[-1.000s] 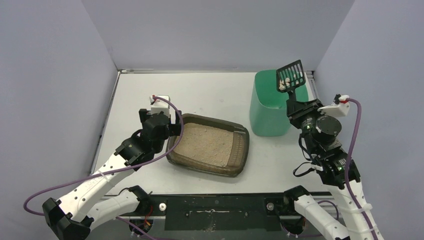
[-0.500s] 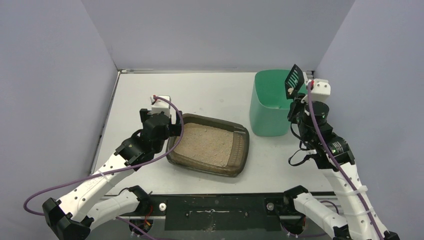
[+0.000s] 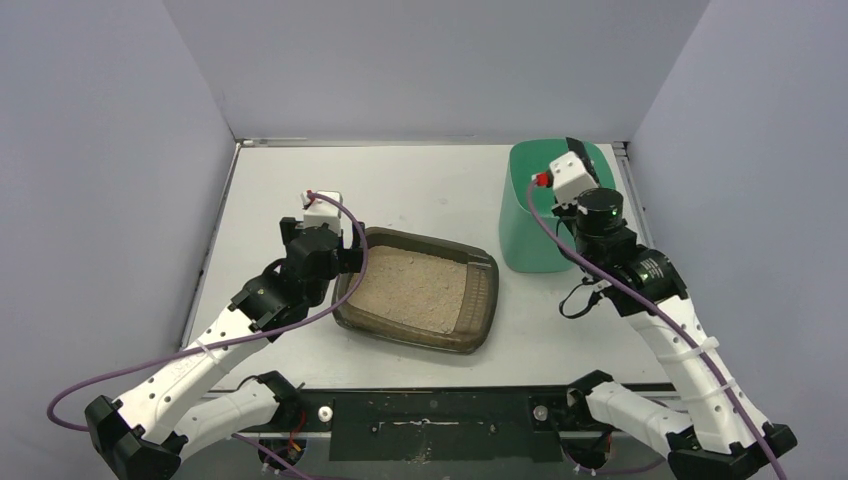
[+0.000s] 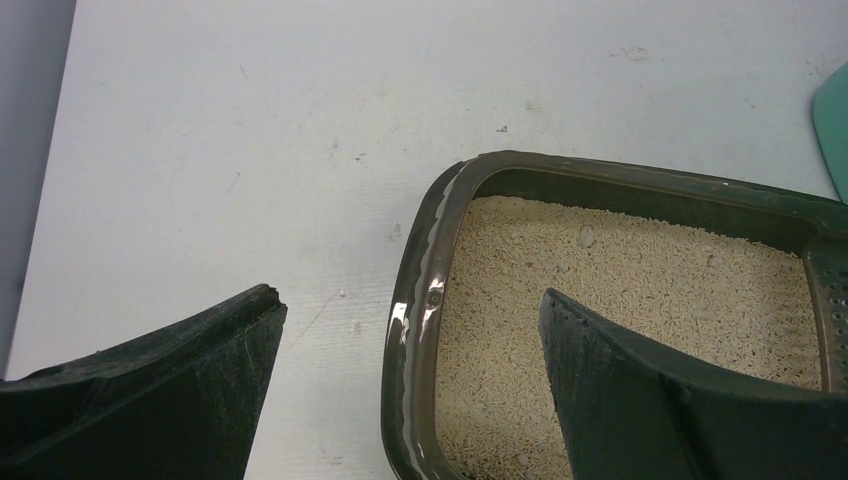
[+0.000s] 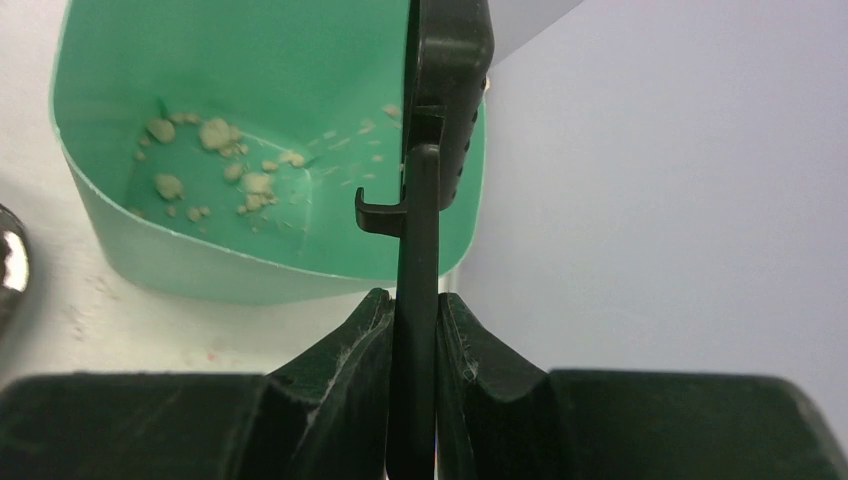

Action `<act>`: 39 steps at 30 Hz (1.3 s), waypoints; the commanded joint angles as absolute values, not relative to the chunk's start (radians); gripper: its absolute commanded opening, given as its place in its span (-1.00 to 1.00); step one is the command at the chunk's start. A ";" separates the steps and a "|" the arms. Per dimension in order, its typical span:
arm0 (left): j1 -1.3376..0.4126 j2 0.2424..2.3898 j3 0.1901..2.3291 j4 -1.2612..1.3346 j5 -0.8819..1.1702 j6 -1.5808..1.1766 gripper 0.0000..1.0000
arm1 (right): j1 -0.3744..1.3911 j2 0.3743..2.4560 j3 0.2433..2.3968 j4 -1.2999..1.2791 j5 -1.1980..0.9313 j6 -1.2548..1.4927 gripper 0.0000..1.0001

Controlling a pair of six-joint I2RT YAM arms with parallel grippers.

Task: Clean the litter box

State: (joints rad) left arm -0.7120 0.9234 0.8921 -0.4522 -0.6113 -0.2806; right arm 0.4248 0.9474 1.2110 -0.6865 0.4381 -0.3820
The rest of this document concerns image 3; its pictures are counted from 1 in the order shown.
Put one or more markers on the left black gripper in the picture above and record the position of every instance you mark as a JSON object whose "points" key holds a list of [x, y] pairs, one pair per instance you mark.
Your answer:
{"points": [[291, 234]]}

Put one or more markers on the green plastic bin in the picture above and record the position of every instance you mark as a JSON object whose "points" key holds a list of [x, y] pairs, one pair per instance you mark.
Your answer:
{"points": [[525, 247]]}

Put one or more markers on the black slotted litter scoop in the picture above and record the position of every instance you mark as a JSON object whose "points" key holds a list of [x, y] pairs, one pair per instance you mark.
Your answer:
{"points": [[583, 156]]}

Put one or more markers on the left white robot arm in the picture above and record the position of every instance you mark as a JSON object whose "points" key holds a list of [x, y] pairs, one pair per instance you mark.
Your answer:
{"points": [[148, 431]]}

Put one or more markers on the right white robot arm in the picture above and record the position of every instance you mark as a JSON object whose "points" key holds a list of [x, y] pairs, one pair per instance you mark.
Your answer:
{"points": [[720, 434]]}

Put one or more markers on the beige cat litter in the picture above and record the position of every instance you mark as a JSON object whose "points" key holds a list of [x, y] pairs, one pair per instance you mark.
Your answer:
{"points": [[412, 289]]}

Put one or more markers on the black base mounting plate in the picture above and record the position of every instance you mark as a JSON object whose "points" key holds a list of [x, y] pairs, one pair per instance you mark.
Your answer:
{"points": [[444, 424]]}

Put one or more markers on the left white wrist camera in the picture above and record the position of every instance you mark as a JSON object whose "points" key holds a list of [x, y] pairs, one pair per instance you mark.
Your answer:
{"points": [[319, 212]]}

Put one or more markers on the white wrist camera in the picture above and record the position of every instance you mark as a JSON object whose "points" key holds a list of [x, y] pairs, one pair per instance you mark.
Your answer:
{"points": [[567, 177], [319, 212]]}

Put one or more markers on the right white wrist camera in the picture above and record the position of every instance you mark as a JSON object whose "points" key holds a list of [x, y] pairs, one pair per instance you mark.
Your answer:
{"points": [[567, 177]]}

